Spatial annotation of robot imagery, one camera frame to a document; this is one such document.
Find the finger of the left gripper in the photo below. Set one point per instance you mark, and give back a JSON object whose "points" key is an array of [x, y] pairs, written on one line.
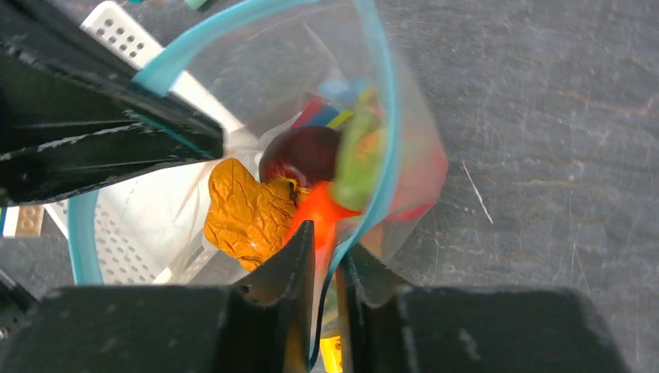
{"points": [[48, 64], [52, 155]]}

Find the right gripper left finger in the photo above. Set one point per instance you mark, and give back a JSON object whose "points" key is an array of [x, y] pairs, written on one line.
{"points": [[261, 323]]}

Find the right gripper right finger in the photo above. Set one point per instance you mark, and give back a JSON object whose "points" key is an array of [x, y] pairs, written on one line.
{"points": [[388, 324]]}

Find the orange crinkled ginger root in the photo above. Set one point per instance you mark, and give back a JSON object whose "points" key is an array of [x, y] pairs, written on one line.
{"points": [[248, 220]]}

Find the orange carrot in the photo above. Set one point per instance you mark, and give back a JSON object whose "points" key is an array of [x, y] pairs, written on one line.
{"points": [[359, 164]]}

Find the dark red apple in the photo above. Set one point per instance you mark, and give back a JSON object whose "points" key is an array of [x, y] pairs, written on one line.
{"points": [[306, 155]]}

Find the clear zip top bag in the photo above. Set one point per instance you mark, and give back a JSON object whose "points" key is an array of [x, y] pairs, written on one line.
{"points": [[262, 73]]}

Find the yellow lemon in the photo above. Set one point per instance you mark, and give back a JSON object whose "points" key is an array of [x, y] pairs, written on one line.
{"points": [[331, 353]]}

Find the red strawberry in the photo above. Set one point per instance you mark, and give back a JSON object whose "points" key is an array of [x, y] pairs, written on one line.
{"points": [[422, 172]]}

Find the green blue white block stack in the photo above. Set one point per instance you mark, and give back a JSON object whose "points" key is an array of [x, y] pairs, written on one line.
{"points": [[22, 221]]}

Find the white perforated plastic basket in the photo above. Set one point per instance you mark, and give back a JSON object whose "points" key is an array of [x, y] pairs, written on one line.
{"points": [[148, 229]]}

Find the red blue yellow block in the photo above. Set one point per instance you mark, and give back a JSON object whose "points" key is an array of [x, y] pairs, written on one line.
{"points": [[331, 99]]}

